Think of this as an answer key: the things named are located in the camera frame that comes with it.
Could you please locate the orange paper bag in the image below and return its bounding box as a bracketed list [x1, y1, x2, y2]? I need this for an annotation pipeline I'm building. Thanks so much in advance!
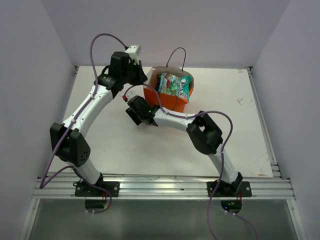
[142, 47, 195, 113]

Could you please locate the green Fox's candy bag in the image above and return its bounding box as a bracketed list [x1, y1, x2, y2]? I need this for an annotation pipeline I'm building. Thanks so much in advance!
[158, 72, 192, 101]

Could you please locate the blue sea salt chips bag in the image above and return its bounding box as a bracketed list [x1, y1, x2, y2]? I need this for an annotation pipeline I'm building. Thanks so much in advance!
[155, 79, 161, 92]

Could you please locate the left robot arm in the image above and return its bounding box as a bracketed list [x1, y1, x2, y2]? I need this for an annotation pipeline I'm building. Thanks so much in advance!
[50, 45, 147, 197]

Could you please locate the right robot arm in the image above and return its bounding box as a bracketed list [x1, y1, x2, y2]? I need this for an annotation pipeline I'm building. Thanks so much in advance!
[122, 95, 243, 197]

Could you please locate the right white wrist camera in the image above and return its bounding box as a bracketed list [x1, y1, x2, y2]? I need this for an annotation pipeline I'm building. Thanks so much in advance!
[122, 90, 137, 102]

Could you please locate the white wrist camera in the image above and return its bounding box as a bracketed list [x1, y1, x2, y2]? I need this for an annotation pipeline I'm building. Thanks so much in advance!
[122, 90, 137, 102]
[125, 44, 141, 65]

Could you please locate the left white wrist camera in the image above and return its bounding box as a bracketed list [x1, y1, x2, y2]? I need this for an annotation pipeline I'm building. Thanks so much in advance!
[125, 44, 141, 65]

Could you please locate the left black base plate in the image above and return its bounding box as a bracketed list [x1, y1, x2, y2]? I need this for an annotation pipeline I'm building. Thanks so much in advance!
[72, 181, 120, 198]

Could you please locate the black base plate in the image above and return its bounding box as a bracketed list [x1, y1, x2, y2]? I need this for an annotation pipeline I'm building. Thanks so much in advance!
[72, 181, 120, 198]
[206, 179, 253, 198]

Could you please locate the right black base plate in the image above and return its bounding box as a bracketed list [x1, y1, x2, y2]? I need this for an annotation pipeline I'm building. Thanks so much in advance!
[206, 179, 253, 198]

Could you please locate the aluminium rail frame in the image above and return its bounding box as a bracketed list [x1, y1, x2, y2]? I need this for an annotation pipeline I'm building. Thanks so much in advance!
[32, 173, 295, 200]

